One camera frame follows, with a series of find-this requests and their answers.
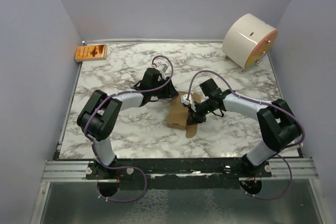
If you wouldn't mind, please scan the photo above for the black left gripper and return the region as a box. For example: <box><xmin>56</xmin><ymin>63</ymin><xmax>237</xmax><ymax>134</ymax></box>
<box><xmin>151</xmin><ymin>77</ymin><xmax>179</xmax><ymax>99</ymax></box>

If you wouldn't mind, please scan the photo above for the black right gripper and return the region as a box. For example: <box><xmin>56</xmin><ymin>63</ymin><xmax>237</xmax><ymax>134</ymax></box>
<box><xmin>187</xmin><ymin>98</ymin><xmax>215</xmax><ymax>124</ymax></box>

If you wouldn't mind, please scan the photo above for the brown cardboard box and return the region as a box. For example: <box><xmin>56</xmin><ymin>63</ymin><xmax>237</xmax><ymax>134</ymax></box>
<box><xmin>167</xmin><ymin>91</ymin><xmax>197</xmax><ymax>138</ymax></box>

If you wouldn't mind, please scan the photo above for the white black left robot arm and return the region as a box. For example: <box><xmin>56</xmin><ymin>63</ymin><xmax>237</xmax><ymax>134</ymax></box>
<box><xmin>77</xmin><ymin>64</ymin><xmax>179</xmax><ymax>179</ymax></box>

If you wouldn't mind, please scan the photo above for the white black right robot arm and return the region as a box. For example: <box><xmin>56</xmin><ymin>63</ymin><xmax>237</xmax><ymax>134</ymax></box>
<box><xmin>181</xmin><ymin>79</ymin><xmax>305</xmax><ymax>177</ymax></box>

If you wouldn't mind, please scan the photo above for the orange paperback book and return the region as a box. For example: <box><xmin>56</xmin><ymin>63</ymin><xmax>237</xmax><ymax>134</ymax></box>
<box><xmin>74</xmin><ymin>45</ymin><xmax>108</xmax><ymax>62</ymax></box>

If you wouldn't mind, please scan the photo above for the large white cylindrical roll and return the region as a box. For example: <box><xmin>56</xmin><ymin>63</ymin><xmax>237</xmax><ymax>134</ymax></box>
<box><xmin>222</xmin><ymin>13</ymin><xmax>278</xmax><ymax>71</ymax></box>

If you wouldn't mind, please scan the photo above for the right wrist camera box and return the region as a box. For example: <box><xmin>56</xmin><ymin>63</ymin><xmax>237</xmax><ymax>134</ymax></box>
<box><xmin>180</xmin><ymin>94</ymin><xmax>196</xmax><ymax>112</ymax></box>

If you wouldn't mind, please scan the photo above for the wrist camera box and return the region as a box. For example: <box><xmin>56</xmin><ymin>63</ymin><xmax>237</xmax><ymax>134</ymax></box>
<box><xmin>152</xmin><ymin>63</ymin><xmax>168</xmax><ymax>80</ymax></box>
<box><xmin>180</xmin><ymin>94</ymin><xmax>196</xmax><ymax>112</ymax></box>

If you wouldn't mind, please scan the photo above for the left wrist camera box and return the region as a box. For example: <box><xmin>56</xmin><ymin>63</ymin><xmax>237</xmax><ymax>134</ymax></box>
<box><xmin>152</xmin><ymin>63</ymin><xmax>168</xmax><ymax>80</ymax></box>

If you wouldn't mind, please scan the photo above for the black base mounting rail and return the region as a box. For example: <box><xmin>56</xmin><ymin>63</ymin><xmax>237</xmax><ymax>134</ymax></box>
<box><xmin>86</xmin><ymin>157</ymin><xmax>271</xmax><ymax>190</ymax></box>

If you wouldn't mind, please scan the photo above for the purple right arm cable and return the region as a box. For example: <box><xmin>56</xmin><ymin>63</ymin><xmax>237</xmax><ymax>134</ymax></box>
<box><xmin>187</xmin><ymin>70</ymin><xmax>307</xmax><ymax>200</ymax></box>

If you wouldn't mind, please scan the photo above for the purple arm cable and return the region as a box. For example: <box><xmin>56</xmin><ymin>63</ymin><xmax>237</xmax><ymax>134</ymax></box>
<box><xmin>85</xmin><ymin>55</ymin><xmax>174</xmax><ymax>204</ymax></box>
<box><xmin>187</xmin><ymin>70</ymin><xmax>307</xmax><ymax>200</ymax></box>

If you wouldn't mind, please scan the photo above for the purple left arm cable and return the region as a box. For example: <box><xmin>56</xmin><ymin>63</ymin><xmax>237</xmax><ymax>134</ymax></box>
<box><xmin>85</xmin><ymin>55</ymin><xmax>174</xmax><ymax>204</ymax></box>

